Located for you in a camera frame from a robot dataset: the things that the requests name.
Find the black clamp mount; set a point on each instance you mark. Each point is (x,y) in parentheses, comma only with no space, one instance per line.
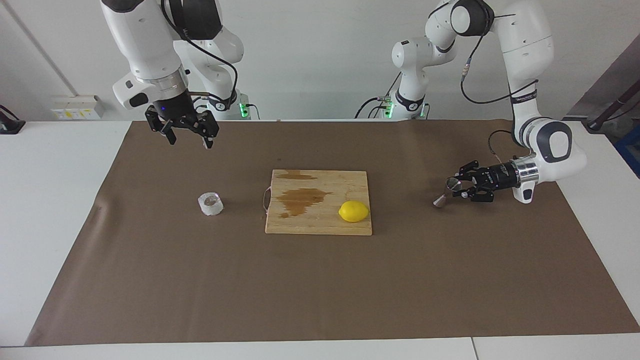
(10,125)

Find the steel double jigger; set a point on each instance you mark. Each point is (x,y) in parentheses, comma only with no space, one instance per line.
(452,184)

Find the blue box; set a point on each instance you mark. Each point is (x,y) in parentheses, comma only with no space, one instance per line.
(631,152)

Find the white wall socket box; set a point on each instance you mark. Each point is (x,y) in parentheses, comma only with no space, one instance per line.
(75,107)

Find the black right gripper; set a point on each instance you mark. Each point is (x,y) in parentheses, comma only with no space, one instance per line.
(175,107)

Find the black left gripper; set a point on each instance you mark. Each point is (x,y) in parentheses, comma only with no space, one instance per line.
(495,179)

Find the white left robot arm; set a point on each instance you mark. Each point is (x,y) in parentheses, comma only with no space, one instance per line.
(530,50)

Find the dark stand pole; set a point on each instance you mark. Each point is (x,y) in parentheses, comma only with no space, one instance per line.
(612,107)

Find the yellow lemon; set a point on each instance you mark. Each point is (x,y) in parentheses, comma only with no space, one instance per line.
(354,211)

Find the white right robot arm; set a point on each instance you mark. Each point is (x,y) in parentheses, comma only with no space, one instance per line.
(145,45)

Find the wooden cutting board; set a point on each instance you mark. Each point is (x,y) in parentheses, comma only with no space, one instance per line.
(320,222)

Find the brown paper table mat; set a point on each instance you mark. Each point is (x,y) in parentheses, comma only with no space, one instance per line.
(320,290)

